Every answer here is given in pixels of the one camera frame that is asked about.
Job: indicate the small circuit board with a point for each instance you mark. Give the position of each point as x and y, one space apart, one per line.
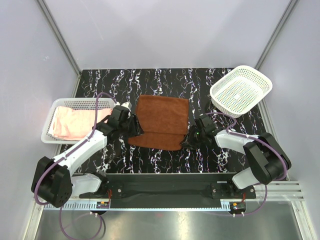
102 205
239 205

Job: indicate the aluminium frame post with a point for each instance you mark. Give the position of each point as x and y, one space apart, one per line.
276 32
58 35

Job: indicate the right aluminium frame post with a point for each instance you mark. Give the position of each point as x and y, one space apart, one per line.
276 32

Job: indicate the white towel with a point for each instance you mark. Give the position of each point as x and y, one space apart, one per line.
51 131

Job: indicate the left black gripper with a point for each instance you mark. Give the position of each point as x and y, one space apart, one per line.
136 130

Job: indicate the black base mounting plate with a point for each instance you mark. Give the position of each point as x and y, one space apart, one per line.
216 185

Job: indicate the left small circuit board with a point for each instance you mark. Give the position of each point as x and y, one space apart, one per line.
102 205

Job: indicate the white plastic basket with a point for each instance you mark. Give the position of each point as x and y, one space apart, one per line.
240 90
102 107

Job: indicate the pink towel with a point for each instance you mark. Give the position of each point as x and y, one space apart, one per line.
72 125

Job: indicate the left white plastic basket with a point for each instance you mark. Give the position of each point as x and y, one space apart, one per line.
102 107

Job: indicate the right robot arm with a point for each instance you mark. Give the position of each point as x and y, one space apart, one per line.
266 158

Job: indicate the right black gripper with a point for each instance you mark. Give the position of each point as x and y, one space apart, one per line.
186 142

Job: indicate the brown towel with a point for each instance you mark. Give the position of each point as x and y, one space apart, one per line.
164 121

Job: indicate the left aluminium frame post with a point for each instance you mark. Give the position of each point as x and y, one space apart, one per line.
58 35

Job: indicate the right white plastic basket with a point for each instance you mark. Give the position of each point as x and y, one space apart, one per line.
240 90

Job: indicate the white slotted cable duct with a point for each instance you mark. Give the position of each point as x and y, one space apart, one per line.
80 205

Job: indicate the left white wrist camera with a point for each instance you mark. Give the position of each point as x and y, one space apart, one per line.
124 107

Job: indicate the right small circuit board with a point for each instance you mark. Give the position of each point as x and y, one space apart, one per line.
239 205

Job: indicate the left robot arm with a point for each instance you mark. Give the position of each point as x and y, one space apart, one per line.
54 181

